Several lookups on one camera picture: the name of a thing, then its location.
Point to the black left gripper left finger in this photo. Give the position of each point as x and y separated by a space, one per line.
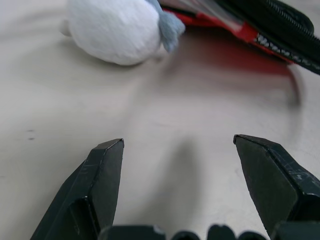
100 180

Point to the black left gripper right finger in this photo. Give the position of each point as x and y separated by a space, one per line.
272 180

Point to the red black paddle case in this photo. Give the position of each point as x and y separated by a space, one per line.
280 22

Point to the grey ball pouch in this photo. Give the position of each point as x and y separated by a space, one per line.
115 30

